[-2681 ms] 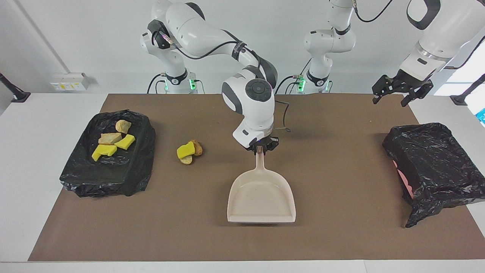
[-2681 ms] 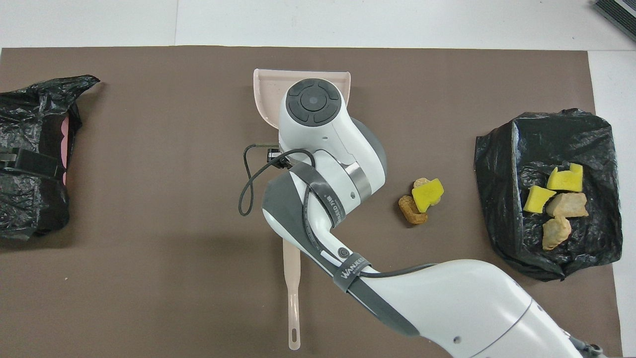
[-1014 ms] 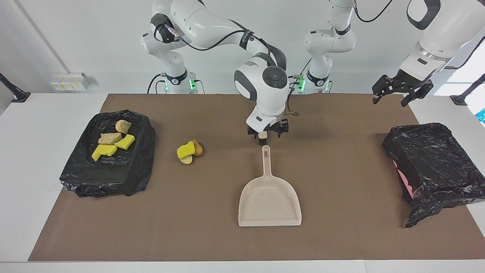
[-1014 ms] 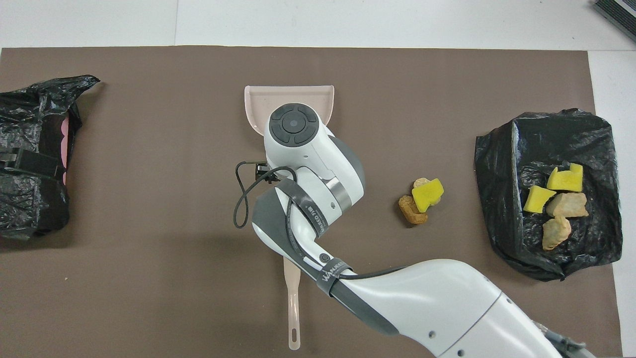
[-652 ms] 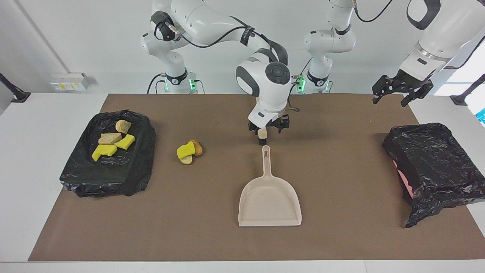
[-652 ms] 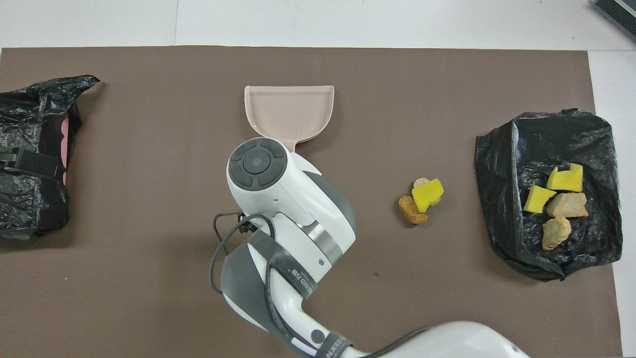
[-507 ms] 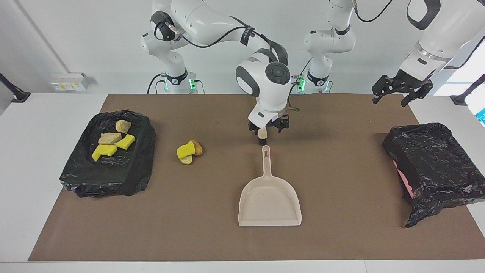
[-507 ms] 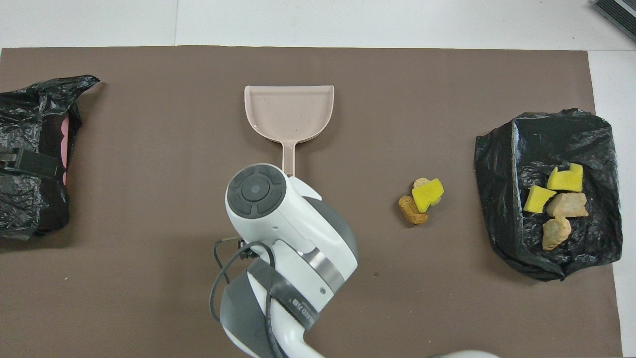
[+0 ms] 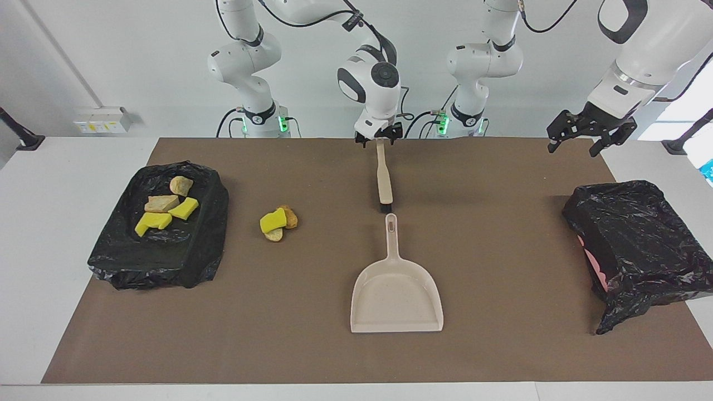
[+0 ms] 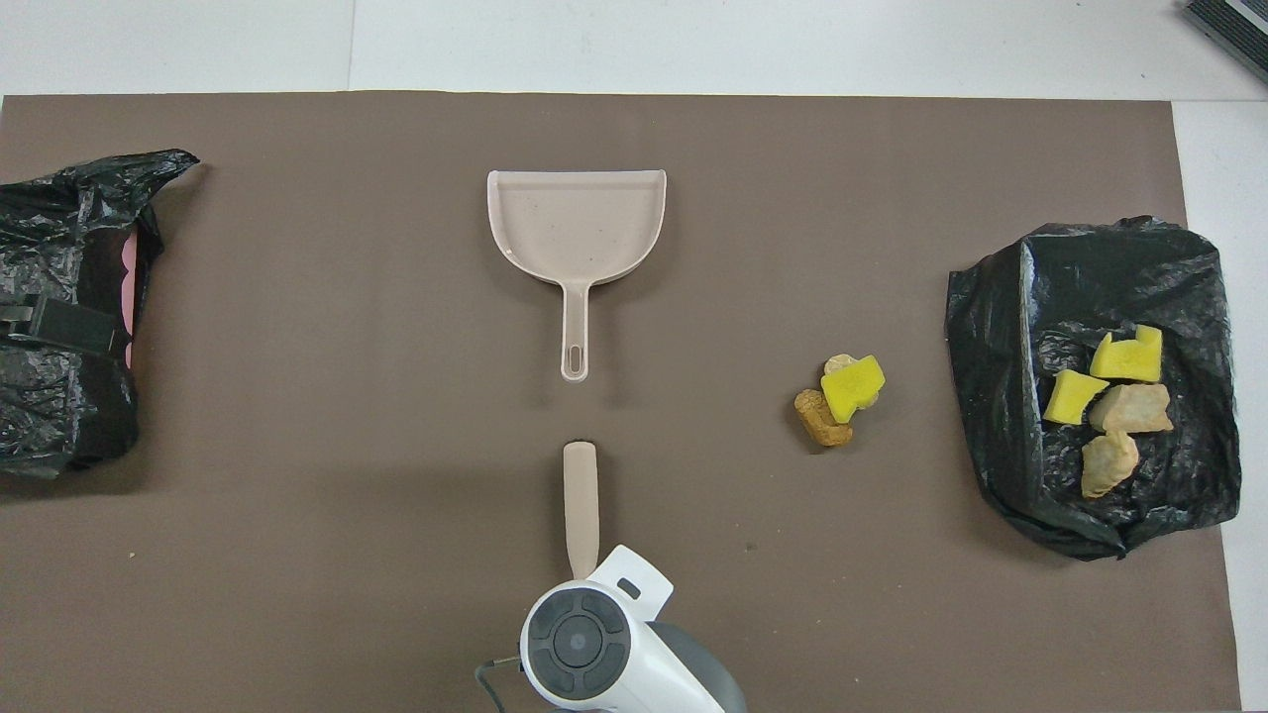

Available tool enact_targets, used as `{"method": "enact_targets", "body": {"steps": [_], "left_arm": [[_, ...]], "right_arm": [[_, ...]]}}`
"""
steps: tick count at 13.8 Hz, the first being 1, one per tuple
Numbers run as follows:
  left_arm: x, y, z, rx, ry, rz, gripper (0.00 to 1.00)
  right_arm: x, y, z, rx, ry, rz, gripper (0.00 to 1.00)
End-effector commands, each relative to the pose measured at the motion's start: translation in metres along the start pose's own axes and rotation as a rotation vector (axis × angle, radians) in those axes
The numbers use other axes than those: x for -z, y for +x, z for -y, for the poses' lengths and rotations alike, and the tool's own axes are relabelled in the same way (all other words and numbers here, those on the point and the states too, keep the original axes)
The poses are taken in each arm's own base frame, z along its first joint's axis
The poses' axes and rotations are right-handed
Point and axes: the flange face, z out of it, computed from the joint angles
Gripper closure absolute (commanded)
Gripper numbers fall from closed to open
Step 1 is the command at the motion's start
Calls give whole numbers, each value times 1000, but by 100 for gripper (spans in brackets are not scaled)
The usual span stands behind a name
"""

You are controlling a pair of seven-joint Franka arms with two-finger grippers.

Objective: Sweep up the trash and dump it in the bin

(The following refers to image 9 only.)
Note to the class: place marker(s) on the brown table mat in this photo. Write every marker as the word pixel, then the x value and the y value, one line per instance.
pixel 334 356

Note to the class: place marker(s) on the black camera stand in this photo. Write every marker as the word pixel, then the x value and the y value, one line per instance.
pixel 30 142
pixel 677 146

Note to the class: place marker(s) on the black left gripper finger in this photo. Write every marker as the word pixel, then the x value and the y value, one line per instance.
pixel 615 136
pixel 562 125

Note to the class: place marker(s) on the pink plastic bin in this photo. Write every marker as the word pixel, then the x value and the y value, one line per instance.
pixel 595 266

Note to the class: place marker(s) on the blue object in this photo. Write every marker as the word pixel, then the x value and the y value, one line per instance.
pixel 708 170

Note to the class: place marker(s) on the beige hand brush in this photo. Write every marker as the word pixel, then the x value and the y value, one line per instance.
pixel 384 184

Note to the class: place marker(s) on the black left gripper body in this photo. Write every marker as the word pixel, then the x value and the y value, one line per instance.
pixel 601 120

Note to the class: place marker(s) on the yellow sponge piece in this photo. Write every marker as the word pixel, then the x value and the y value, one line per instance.
pixel 153 221
pixel 185 209
pixel 272 221

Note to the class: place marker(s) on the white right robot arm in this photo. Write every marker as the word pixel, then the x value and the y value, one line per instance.
pixel 373 89

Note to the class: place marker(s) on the taut black trash bag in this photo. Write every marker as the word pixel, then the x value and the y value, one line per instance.
pixel 184 256

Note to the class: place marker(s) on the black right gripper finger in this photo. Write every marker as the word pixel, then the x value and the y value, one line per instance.
pixel 396 135
pixel 362 139

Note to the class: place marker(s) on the small beige sponge piece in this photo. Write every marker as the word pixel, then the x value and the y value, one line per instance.
pixel 274 235

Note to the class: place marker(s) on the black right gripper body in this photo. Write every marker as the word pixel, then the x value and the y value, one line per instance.
pixel 379 129

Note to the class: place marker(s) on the brown sponge piece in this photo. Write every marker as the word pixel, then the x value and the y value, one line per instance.
pixel 291 218

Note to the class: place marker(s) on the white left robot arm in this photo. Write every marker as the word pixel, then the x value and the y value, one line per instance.
pixel 646 50

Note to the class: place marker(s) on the white wall socket box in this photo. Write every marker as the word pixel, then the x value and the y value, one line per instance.
pixel 100 122

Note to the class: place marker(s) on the loose black trash bag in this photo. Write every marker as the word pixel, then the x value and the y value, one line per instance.
pixel 640 234

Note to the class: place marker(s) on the beige plastic dustpan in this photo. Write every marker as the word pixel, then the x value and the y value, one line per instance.
pixel 395 301

